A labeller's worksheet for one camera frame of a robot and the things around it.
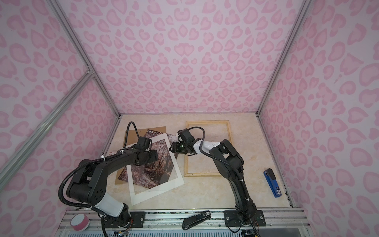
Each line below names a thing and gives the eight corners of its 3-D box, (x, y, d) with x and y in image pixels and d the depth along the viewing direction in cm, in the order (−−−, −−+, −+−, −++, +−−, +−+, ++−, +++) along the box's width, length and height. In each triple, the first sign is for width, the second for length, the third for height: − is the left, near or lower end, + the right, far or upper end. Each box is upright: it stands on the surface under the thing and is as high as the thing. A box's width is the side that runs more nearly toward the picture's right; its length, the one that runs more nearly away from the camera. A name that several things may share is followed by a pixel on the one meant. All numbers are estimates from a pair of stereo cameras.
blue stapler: (274, 197, 82) (278, 195, 78) (263, 172, 91) (266, 168, 87) (279, 197, 82) (284, 194, 78) (268, 171, 92) (271, 168, 87)
